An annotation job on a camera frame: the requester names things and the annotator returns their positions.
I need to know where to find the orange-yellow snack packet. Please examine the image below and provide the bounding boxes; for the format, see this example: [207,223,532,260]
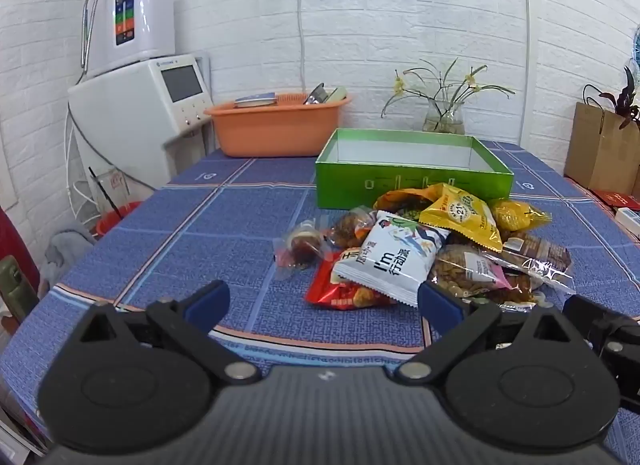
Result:
[491,198,552,234]

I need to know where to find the red object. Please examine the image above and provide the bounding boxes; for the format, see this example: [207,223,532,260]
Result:
[0,205,42,298]

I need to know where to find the white wire rack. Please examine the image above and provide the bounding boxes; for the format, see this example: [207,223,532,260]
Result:
[64,112,103,232]

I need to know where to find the white wall cable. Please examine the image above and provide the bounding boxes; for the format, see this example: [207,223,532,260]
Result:
[294,0,309,96]

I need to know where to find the orange plastic basin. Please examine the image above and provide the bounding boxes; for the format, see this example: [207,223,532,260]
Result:
[204,93,353,158]

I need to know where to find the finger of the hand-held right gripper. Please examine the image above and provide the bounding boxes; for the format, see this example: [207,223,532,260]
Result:
[562,294,640,415]

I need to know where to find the yellow snack packet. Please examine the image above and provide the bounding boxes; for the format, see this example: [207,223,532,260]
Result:
[419,183,504,254]

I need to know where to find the green cardboard box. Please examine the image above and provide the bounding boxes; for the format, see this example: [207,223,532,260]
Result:
[315,128,515,210]

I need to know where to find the clear packet brown snacks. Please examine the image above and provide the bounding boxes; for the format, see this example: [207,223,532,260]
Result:
[327,206,377,250]

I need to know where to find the clear peanut packet pink label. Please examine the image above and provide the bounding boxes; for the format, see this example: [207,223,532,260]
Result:
[429,244,516,302]

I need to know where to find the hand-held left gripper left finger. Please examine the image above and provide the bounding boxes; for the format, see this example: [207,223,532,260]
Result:
[80,279,264,389]

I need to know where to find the brown paper bag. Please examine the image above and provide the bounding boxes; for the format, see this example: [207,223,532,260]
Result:
[564,102,640,196]

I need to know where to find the metal utensil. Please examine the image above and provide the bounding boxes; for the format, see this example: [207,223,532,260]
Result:
[302,84,332,106]

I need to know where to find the clear packet dark dates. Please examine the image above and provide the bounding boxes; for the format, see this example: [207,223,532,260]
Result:
[492,272,551,311]

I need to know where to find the grey cloth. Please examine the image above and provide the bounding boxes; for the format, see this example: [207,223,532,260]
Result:
[39,229,97,292]

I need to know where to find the brown snack packet clear wrap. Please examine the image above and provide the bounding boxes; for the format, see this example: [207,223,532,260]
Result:
[499,234,575,295]

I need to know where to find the blue book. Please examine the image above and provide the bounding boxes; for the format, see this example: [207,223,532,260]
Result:
[233,92,278,108]

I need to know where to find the white water purifier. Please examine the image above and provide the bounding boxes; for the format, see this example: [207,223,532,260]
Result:
[88,0,177,78]

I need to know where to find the olive green object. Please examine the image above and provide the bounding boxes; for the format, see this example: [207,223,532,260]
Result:
[0,256,40,327]

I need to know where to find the grey flexible hose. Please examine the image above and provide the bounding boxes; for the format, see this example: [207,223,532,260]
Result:
[79,0,103,82]

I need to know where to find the clear packet red fruit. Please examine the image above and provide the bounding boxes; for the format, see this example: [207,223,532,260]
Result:
[273,221,327,282]

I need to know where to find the red plastic bucket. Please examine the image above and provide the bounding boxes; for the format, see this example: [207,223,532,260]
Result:
[94,200,144,239]

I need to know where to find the red flat box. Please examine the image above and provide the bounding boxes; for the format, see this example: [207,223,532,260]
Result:
[589,189,640,212]

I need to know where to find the dark red leafy plant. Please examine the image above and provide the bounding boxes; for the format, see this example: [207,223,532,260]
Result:
[582,66,640,132]

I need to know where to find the green pea snack packet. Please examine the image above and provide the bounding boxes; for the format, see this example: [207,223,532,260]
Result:
[373,188,442,222]

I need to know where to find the white snack packet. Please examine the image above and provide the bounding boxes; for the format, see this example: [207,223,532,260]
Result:
[332,211,452,307]

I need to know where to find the glass vase with plant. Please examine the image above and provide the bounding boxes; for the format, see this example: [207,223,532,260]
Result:
[382,58,516,136]

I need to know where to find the blue checked tablecloth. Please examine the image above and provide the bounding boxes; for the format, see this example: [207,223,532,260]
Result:
[0,139,640,398]

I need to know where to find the red snack packet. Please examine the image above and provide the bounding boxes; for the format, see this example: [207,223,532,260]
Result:
[304,252,398,311]

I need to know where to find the white wall pipe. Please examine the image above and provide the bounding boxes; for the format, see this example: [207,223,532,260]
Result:
[516,0,532,146]

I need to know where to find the white appliance with screen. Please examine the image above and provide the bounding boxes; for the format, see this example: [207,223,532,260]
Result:
[67,53,213,190]

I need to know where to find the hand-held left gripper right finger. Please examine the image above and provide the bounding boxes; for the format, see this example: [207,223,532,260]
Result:
[396,281,587,387]

